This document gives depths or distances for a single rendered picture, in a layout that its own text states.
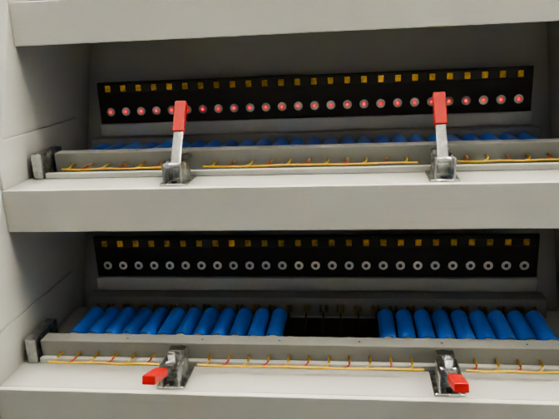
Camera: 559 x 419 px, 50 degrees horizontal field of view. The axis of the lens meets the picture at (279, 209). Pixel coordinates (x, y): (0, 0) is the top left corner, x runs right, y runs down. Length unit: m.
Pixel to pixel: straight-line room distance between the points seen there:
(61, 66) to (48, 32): 0.12
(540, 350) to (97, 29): 0.55
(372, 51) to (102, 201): 0.40
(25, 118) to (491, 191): 0.50
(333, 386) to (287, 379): 0.05
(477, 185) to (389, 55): 0.29
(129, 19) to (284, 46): 0.24
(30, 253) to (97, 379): 0.17
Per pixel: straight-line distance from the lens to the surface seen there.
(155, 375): 0.55
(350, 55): 0.81
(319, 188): 0.57
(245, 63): 0.82
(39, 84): 0.76
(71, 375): 0.67
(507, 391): 0.62
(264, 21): 0.63
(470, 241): 0.73
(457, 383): 0.53
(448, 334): 0.66
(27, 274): 0.72
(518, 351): 0.64
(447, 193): 0.58
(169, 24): 0.65
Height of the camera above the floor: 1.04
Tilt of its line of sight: 4 degrees up
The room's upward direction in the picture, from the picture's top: straight up
